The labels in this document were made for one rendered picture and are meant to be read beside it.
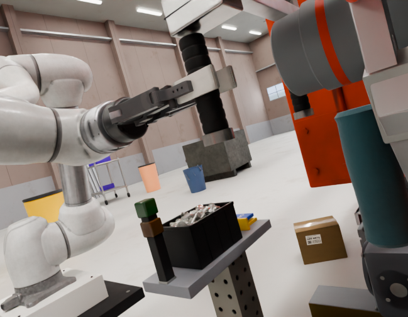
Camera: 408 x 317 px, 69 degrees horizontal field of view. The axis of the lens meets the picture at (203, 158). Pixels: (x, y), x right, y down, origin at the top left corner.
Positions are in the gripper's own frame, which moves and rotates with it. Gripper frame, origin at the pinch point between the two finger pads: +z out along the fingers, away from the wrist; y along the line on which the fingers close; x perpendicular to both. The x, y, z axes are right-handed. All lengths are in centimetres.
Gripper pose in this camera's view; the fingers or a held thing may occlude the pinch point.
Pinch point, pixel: (205, 84)
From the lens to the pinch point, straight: 41.8
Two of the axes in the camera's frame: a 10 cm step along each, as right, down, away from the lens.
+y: -6.0, 2.1, -7.7
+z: 7.5, -1.8, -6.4
